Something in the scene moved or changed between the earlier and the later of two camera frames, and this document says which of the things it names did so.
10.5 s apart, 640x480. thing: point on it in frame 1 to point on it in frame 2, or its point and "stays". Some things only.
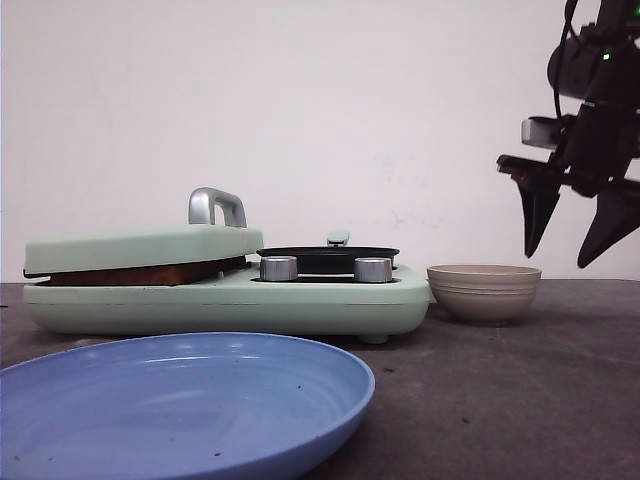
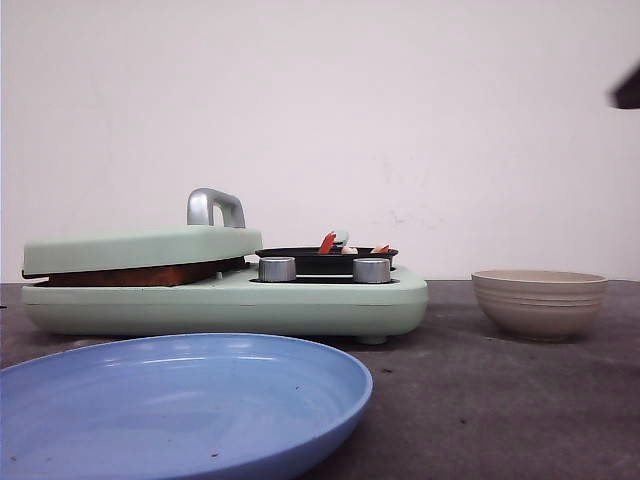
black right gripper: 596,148 to 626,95
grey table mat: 554,395 stays
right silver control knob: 373,270 stays
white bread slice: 154,275 stays
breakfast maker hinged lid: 217,228 stays
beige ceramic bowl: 483,295 to 540,304
